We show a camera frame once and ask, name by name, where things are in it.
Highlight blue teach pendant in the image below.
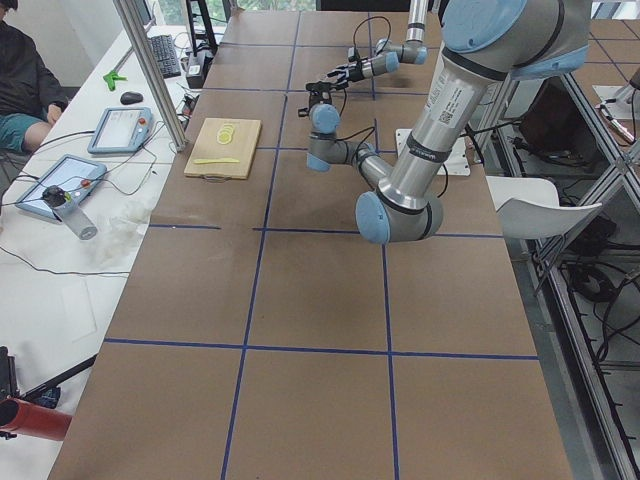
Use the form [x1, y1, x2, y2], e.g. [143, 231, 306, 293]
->
[87, 107, 153, 155]
[16, 154, 107, 220]

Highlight red thermos bottle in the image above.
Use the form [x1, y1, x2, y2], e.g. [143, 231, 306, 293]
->
[1, 398, 72, 441]

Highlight green plastic clamp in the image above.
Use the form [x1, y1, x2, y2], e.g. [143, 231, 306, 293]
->
[103, 70, 127, 91]

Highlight black keyboard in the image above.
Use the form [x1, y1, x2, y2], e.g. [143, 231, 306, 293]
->
[148, 35, 181, 78]

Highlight black computer mouse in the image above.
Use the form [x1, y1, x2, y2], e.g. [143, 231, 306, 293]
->
[120, 91, 144, 105]

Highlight blue teach pendant near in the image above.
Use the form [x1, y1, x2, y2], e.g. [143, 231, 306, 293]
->
[16, 154, 107, 220]

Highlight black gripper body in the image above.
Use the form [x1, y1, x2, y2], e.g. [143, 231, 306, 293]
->
[305, 81, 332, 107]
[345, 63, 363, 82]

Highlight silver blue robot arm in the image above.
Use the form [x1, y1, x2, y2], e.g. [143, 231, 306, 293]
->
[320, 1, 433, 91]
[304, 1, 591, 244]

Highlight wooden cutting board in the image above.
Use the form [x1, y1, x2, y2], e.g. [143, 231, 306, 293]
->
[184, 118, 262, 180]

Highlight lemon slices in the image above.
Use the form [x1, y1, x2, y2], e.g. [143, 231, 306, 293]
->
[216, 123, 236, 145]

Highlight white plastic chair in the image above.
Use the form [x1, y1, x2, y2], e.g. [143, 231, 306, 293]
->
[486, 176, 603, 240]

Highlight seated person in black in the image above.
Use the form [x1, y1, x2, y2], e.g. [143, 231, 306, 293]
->
[1, 21, 68, 153]

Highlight clear grey water bottle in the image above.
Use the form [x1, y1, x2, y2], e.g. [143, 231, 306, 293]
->
[42, 185, 98, 240]

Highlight blue teach pendant far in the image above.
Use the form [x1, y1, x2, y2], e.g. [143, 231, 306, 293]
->
[87, 107, 153, 155]

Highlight aluminium frame post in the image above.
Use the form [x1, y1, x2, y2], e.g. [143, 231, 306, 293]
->
[113, 0, 187, 152]

